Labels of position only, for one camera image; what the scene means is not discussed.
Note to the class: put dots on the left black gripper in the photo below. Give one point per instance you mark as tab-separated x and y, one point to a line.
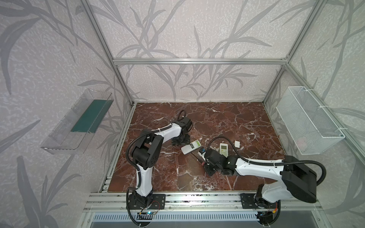
179	139

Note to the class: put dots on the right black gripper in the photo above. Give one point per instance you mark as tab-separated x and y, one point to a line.
207	161

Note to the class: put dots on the white air conditioner remote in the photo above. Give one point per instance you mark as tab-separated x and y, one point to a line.
224	149

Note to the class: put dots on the red white remote control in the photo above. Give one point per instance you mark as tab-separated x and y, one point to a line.
191	147

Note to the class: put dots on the white battery cover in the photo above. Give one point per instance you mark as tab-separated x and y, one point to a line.
237	144

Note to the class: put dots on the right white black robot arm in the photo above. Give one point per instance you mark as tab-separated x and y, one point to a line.
292	178

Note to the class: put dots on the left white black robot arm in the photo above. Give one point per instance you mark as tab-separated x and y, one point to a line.
143	153

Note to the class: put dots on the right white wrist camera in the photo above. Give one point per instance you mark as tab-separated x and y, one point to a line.
201	153

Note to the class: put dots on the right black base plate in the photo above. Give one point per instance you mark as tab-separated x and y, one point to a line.
248	201

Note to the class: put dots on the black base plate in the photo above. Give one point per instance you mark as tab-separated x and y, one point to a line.
152	201
248	201

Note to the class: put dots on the aluminium frame crossbar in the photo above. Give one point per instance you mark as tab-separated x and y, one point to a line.
189	61

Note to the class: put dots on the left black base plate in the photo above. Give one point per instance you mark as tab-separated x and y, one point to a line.
152	201

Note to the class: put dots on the aluminium front rail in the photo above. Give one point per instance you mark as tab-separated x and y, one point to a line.
174	201

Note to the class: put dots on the white wire mesh basket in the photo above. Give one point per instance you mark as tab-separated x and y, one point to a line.
310	126

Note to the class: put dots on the clear plastic wall shelf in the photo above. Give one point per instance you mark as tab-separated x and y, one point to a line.
77	128

